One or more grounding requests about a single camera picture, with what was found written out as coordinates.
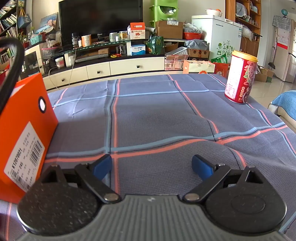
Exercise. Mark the red printed can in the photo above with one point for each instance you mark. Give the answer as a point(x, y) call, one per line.
point(240, 78)

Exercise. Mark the small globe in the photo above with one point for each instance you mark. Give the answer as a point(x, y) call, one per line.
point(284, 12)

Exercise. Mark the green plastic shelf unit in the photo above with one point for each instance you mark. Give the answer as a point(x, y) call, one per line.
point(163, 11)

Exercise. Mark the teal plastic basket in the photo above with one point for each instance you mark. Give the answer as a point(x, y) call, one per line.
point(37, 39)

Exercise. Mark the bookshelf with books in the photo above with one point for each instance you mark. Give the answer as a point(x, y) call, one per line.
point(8, 20)

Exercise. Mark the grey plastic bag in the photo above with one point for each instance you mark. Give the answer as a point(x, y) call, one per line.
point(196, 44)

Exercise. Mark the white jar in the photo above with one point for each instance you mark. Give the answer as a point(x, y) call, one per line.
point(86, 41)

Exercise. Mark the orange and white gift bag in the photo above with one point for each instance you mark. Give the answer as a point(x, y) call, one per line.
point(198, 67)

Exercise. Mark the open cardboard box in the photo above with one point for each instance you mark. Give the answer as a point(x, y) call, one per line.
point(263, 74)

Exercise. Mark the white plastic tray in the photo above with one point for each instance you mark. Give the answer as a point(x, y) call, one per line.
point(178, 51)

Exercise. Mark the wooden shelf unit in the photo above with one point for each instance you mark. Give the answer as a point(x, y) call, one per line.
point(251, 27)

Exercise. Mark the white television cabinet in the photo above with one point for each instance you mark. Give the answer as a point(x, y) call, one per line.
point(124, 66)

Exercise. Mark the blue and white box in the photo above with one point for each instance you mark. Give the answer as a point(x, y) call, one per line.
point(138, 49)

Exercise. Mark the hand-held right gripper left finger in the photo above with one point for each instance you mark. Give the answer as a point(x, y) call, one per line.
point(103, 167)

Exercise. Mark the green snack bag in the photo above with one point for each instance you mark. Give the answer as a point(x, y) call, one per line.
point(156, 45)

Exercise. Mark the white refrigerator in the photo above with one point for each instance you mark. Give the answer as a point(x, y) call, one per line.
point(289, 68)

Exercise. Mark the blue paper bag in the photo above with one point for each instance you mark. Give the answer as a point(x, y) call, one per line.
point(24, 20)

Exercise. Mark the dark glass jar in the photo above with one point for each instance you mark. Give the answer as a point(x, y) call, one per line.
point(74, 40)

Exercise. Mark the brown cardboard box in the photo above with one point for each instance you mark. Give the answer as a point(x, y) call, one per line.
point(168, 29)

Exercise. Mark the painted canvas picture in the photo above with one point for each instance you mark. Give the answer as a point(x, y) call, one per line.
point(49, 21)

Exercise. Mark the white bowl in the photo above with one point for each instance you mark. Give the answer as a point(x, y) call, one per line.
point(214, 12)

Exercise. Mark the orange and white carton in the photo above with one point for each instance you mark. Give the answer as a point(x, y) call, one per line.
point(137, 31)

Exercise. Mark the red gift box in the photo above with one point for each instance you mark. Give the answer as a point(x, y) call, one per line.
point(220, 69)

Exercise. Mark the wall calendar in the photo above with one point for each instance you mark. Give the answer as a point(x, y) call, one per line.
point(283, 39)

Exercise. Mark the blue plaid tablecloth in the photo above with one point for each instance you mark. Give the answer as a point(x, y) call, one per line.
point(161, 120)

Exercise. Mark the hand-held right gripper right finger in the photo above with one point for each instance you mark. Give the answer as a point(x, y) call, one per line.
point(202, 167)

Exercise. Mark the orange cardboard box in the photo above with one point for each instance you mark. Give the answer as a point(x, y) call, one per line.
point(25, 109)

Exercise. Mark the red plastic basin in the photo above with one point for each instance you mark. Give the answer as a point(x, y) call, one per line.
point(192, 36)

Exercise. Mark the black flat-screen television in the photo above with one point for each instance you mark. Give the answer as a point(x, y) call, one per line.
point(99, 18)

